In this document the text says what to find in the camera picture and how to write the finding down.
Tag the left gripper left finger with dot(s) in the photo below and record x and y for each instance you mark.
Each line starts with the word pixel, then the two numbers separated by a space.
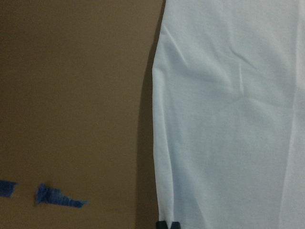
pixel 161 225

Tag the light blue t-shirt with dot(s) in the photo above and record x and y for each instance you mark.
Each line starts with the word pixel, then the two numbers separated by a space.
pixel 229 114

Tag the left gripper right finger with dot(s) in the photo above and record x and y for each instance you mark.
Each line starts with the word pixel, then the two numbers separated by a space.
pixel 175 225

